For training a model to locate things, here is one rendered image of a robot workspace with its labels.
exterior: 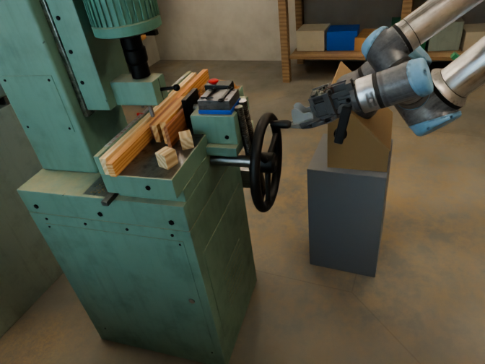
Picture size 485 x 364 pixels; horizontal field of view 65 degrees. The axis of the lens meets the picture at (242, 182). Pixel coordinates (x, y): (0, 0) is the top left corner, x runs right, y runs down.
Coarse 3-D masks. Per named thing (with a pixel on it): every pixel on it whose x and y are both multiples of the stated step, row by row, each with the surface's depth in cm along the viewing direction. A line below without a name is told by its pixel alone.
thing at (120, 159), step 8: (200, 72) 144; (208, 72) 147; (192, 80) 138; (200, 80) 141; (184, 88) 133; (192, 88) 135; (176, 96) 128; (168, 104) 123; (144, 128) 111; (136, 136) 107; (144, 136) 109; (128, 144) 103; (136, 144) 106; (144, 144) 109; (120, 152) 100; (128, 152) 102; (136, 152) 106; (112, 160) 97; (120, 160) 99; (128, 160) 103; (112, 168) 97; (120, 168) 99; (112, 176) 99
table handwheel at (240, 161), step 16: (256, 128) 101; (272, 128) 117; (256, 144) 98; (272, 144) 115; (224, 160) 114; (240, 160) 112; (256, 160) 98; (272, 160) 109; (256, 176) 99; (272, 176) 123; (256, 192) 101; (272, 192) 119; (256, 208) 107
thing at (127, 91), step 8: (120, 80) 107; (128, 80) 107; (136, 80) 106; (144, 80) 105; (152, 80) 104; (160, 80) 107; (112, 88) 108; (120, 88) 107; (128, 88) 107; (136, 88) 106; (144, 88) 105; (152, 88) 104; (120, 96) 109; (128, 96) 108; (136, 96) 107; (144, 96) 107; (152, 96) 106; (160, 96) 108; (120, 104) 111; (128, 104) 110; (136, 104) 109; (144, 104) 108; (152, 104) 107
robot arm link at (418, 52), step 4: (416, 48) 125; (420, 48) 129; (412, 52) 122; (416, 52) 122; (420, 52) 125; (424, 52) 129; (412, 56) 122; (416, 56) 122; (420, 56) 122; (424, 56) 124; (428, 56) 128; (428, 60) 124; (364, 64) 134; (368, 64) 132; (428, 64) 125; (364, 68) 133; (368, 68) 132; (364, 72) 133; (368, 72) 132; (372, 72) 131
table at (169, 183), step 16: (192, 128) 116; (160, 144) 110; (176, 144) 108; (208, 144) 112; (224, 144) 111; (240, 144) 112; (144, 160) 103; (192, 160) 104; (128, 176) 98; (144, 176) 97; (160, 176) 96; (176, 176) 96; (112, 192) 103; (128, 192) 101; (144, 192) 99; (160, 192) 98; (176, 192) 97
